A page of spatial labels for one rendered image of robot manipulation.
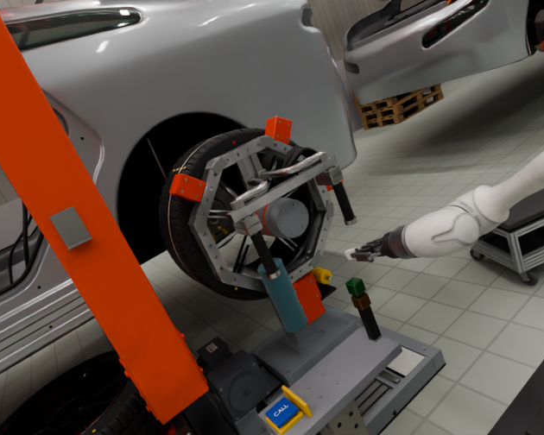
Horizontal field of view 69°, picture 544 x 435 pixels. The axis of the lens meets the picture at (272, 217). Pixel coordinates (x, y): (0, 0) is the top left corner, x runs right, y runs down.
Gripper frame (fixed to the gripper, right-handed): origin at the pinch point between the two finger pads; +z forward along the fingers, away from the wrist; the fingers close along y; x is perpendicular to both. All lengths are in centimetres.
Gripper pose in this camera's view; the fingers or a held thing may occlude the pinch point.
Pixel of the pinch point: (353, 253)
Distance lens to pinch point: 126.4
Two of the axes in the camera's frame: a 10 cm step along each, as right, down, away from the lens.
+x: 5.2, 8.5, 0.5
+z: -4.4, 2.2, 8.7
